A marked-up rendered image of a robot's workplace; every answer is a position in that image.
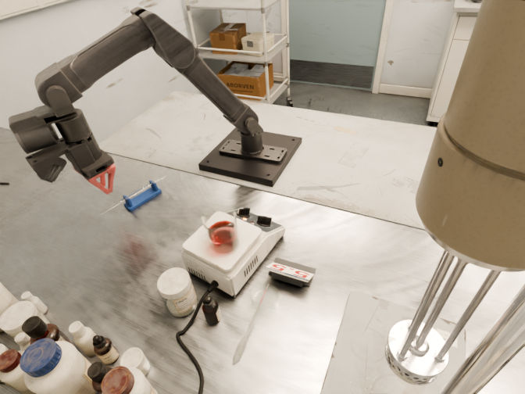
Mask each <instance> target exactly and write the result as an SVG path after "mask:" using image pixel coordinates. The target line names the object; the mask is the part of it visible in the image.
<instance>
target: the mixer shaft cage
mask: <svg viewBox="0 0 525 394"><path fill-rule="evenodd" d="M454 259H455V256H453V255H452V254H451V253H449V252H447V251H446V250H444V252H443V253H442V255H441V258H440V260H439V262H438V264H437V267H436V269H435V271H434V273H433V276H432V278H431V280H430V282H429V285H428V286H427V289H426V291H425V293H424V295H423V298H422V299H421V302H420V304H419V306H418V308H417V311H416V313H415V315H414V317H413V319H412V320H403V321H399V322H398V323H396V324H395V325H394V326H393V327H392V328H391V330H390V331H389V334H388V336H387V344H386V346H385V357H386V361H387V364H388V366H389V367H390V368H391V370H392V371H393V372H394V373H395V374H396V375H397V376H398V377H399V378H400V379H402V380H403V381H405V382H408V383H409V384H412V385H428V384H430V383H431V382H433V381H434V380H435V379H436V378H437V376H438V375H440V374H441V373H442V372H443V371H444V370H445V368H446V367H447V365H448V361H449V352H448V351H449V349H450V348H451V346H452V344H453V343H454V341H455V340H456V339H457V338H458V336H459V334H460V333H461V331H462V330H463V329H464V327H465V326H466V324H467V322H468V321H469V319H470V318H471V317H472V316H473V314H474V312H475V311H476V309H477V307H478V306H479V305H480V303H481V302H482V300H483V299H484V297H485V296H486V295H487V293H488V292H489V290H490V289H491V287H492V285H493V284H494V283H495V281H496V280H497V278H498V277H499V275H500V274H501V272H502V271H497V270H490V272H489V273H488V275H487V277H486V278H485V279H484V281H483V283H482V285H481V286H480V287H479V289H478V290H477V292H476V294H475V296H474V297H473V298H472V300H471V301H470V304H469V305H468V307H467V308H466V309H465V311H464V313H463V314H462V316H461V317H460V318H459V321H458V322H457V324H456V325H455V327H454V328H453V330H452V332H451V333H450V335H449V336H448V338H447V339H446V341H444V339H443V338H442V337H441V335H440V334H439V333H438V332H437V331H436V330H434V329H433V326H434V324H435V322H436V320H437V319H438V317H439V315H440V313H441V311H442V310H443V308H444V306H445V304H446V303H447V301H448V298H449V297H450V295H451V294H452V291H453V289H454V288H455V286H456V284H457V282H458V281H459V279H460V277H461V275H462V274H463V271H464V270H465V268H466V266H467V264H469V263H467V262H466V261H463V260H461V259H459V258H457V262H456V264H455V266H454V268H453V269H452V272H451V273H450V275H449V277H448V280H447V281H446V283H445V286H444V288H443V289H442V291H441V294H440V295H439V297H438V299H437V301H436V303H435V304H434V307H433V309H432V311H431V312H430V315H429V317H428V318H427V321H426V323H423V320H424V318H425V316H426V315H427V312H428V310H429V309H430V306H431V304H432V302H433V301H434V298H435V296H436V295H437V293H438V290H439V288H440V287H441V284H442V282H443V280H444V279H445V276H446V274H447V273H448V270H449V268H450V266H451V265H452V262H453V260H454Z"/></svg>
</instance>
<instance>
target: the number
mask: <svg viewBox="0 0 525 394"><path fill-rule="evenodd" d="M268 268H271V269H274V270H278V271H282V272H284V273H287V274H292V275H294V276H298V277H300V278H305V279H309V278H310V276H311V274H309V273H306V272H303V271H300V270H296V269H292V268H290V267H285V266H282V265H279V264H276V263H272V264H271V265H269V266H268Z"/></svg>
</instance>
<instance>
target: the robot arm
mask: <svg viewBox="0 0 525 394"><path fill-rule="evenodd" d="M130 13H131V14H132V15H131V16H129V17H128V18H126V19H125V20H124V21H123V22H122V23H121V24H120V25H119V26H118V27H116V28H114V29H113V30H111V31H110V32H109V33H107V34H105V35H103V36H102V37H100V38H99V39H98V40H96V41H94V42H92V43H91V44H89V45H88V46H87V47H85V48H83V49H81V50H80V51H79V52H77V53H75V54H73V55H71V56H67V57H66V58H64V59H62V60H61V61H59V62H58V63H57V62H55V63H53V64H52V65H51V66H48V67H47V68H45V69H44V70H42V71H41V72H40V73H38V74H37V76H36V77H35V80H34V84H35V87H36V89H37V94H38V97H39V99H40V100H41V102H42V103H43V104H44V105H43V106H39V107H36V108H34V109H32V110H30V111H27V112H24V113H19V114H16V115H14V116H10V117H9V128H10V129H11V131H12V132H13V133H14V135H15V137H16V140H17V141H18V142H19V145H20V146H21V148H22V149H23V151H24V152H25V153H26V154H29V153H32V152H36V151H38V150H40V151H38V152H36V153H33V154H31V155H29V156H27V157H25V159H26V160H27V162H28V163H29V164H30V166H31V167H32V169H33V170H34V171H35V172H36V173H37V176H38V177H39V178H40V179H41V180H44V181H48V182H51V183H52V182H53V181H55V180H56V179H57V177H58V176H59V174H60V172H61V171H63V169H64V167H65V165H66V164H67V162H66V160H65V159H63V158H62V157H61V156H62V155H64V154H65V156H66V158H67V159H68V160H69V161H70V162H71V163H72V165H73V168H74V169H75V171H76V172H77V173H79V174H81V175H82V176H83V177H84V178H85V179H86V180H87V181H89V182H90V183H92V184H93V185H94V186H95V187H97V188H99V189H100V190H102V191H103V192H104V193H105V194H107V195H108V194H109V193H111V192H113V179H114V175H115V171H116V166H115V164H114V163H115V162H114V160H113V158H112V157H111V156H110V155H109V154H107V153H106V152H104V151H103V150H101V149H100V148H99V145H98V143H97V141H96V139H95V136H94V135H93V133H92V132H91V129H90V127H89V125H88V122H87V120H86V118H85V116H84V114H83V112H82V110H81V109H77V108H74V107H73V103H74V102H75V101H77V100H78V99H80V98H82V97H83V95H82V93H83V92H85V91H86V90H88V89H89V88H90V87H91V86H92V85H93V84H94V83H95V82H96V81H98V80H99V79H100V78H102V77H104V76H105V75H106V74H107V73H109V72H110V71H112V70H114V69H115V68H117V67H118V66H119V65H121V64H122V63H125V62H126V61H127V60H128V59H130V58H132V57H133V56H135V55H137V54H138V53H140V52H143V51H145V50H147V49H149V48H151V47H152V48H153V50H154V51H155V53H156V54H157V55H158V56H159V57H161V58H162V59H163V60H164V61H165V62H166V63H167V64H168V65H169V66H171V67H172V68H175V69H176V70H177V71H178V72H179V73H181V74H182V75H183V76H184V77H186V78H187V79H188V80H189V81H190V82H191V83H192V84H193V85H194V86H195V87H196V88H197V89H198V90H199V91H200V92H201V93H202V94H203V95H204V96H205V97H206V98H207V99H208V100H209V101H210V102H211V103H212V104H213V105H214V106H215V107H217V108H218V109H219V111H220V112H221V113H222V114H223V117H224V118H225V119H226V120H228V121H229V122H230V123H231V124H232V125H234V126H235V127H236V128H237V129H238V130H240V136H241V141H235V140H227V141H226V142H225V143H224V144H223V145H222V146H221V148H220V149H219V152H220V154H224V155H229V156H236V157H241V158H246V159H254V160H258V161H263V162H268V163H276V164H278V163H281V162H282V160H283V158H284V157H285V156H286V154H287V149H285V148H280V147H274V146H269V145H264V144H263V140H262V133H263V129H262V127H261V126H260V125H259V118H258V115H257V114H256V113H255V112H254V111H253V110H252V108H251V107H250V106H248V105H246V104H245V103H243V102H242V101H241V100H240V99H239V98H238V97H237V96H236V95H235V94H234V93H233V92H232V91H231V90H230V89H229V88H228V87H227V86H226V85H225V84H224V83H223V82H222V81H221V80H220V79H219V78H218V77H217V76H216V74H215V73H214V72H213V71H212V70H211V69H210V68H209V67H208V66H207V65H206V64H205V62H204V60H203V59H202V58H201V57H200V55H199V51H198V50H197V49H196V47H195V46H194V45H193V43H192V42H191V41H190V40H189V39H188V38H186V37H185V36H184V35H183V34H182V33H180V32H179V31H178V30H176V29H175V28H174V27H172V26H171V25H170V24H168V23H167V22H166V21H165V20H163V19H162V18H161V17H160V16H158V15H157V14H155V13H152V12H150V11H147V10H146V9H143V8H142V7H135V8H133V9H132V10H131V11H130ZM53 123H55V125H56V127H57V128H58V130H59V133H60V134H61V135H62V138H59V136H58V135H57V133H56V131H55V128H54V127H53V125H52V124H53ZM105 174H108V188H105ZM99 177H100V182H97V180H96V179H97V178H99Z"/></svg>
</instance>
